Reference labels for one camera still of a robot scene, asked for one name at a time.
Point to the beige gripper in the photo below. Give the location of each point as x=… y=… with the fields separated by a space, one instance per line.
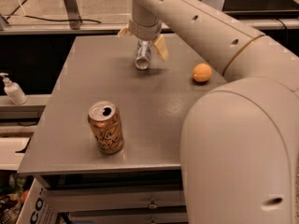
x=145 y=29

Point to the silver redbull can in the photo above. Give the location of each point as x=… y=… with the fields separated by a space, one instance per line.
x=143 y=55

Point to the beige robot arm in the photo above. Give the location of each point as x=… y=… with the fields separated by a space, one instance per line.
x=239 y=142

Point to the orange soda can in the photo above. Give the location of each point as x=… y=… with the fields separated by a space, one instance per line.
x=105 y=122

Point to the orange fruit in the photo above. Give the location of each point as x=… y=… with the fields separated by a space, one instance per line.
x=201 y=72

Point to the grey drawer cabinet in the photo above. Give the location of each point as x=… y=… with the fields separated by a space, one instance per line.
x=141 y=183

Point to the white pump bottle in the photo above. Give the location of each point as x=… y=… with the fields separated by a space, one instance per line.
x=13 y=90

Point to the white cardboard box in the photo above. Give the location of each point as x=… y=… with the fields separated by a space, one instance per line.
x=35 y=209

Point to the left metal post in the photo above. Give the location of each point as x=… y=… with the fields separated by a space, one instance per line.
x=73 y=16

